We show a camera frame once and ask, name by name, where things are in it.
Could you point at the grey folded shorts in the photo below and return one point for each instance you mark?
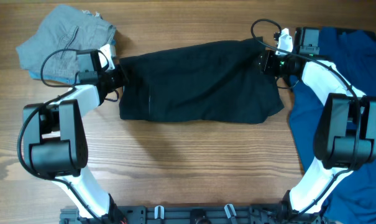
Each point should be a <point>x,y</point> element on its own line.
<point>64,29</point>

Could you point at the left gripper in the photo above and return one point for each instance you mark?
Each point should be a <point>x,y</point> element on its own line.
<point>123,75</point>

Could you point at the black shorts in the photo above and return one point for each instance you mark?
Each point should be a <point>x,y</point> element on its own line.
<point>217,81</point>

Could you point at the blue polo shirt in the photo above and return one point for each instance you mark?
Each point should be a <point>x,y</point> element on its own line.
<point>346,155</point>

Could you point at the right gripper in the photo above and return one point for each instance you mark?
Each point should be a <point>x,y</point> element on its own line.
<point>268,63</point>

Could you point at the blue folded denim shorts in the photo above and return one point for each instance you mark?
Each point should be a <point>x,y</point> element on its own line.
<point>63,66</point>

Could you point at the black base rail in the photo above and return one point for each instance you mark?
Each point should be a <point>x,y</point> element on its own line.
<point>253,214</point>

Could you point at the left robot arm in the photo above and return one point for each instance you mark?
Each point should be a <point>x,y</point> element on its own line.
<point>52,143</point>

